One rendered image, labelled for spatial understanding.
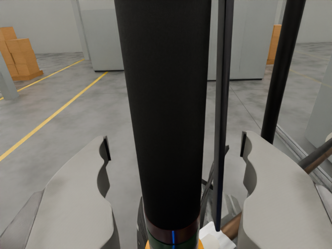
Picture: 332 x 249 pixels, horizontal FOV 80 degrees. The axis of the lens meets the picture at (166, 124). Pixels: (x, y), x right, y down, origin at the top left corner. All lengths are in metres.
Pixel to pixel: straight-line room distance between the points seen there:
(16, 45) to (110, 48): 2.84
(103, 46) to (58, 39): 6.75
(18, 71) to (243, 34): 7.11
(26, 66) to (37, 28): 6.57
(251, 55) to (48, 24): 11.39
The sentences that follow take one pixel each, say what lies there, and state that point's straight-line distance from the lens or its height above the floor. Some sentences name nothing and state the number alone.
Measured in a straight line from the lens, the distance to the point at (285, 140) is 1.45.
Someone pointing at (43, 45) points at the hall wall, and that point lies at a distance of 14.62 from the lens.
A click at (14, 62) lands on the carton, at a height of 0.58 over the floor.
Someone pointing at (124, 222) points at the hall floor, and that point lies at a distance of 2.15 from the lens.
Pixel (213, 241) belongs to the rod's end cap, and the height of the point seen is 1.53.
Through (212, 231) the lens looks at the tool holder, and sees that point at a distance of 0.21.
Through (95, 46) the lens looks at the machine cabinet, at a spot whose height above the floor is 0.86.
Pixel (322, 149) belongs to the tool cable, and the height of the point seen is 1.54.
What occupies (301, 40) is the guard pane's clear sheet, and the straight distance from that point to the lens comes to 1.39.
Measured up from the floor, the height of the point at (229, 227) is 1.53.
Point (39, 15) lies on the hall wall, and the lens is 14.41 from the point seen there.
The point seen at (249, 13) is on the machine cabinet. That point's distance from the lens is 5.80.
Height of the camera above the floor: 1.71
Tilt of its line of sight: 29 degrees down
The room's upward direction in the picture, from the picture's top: 3 degrees counter-clockwise
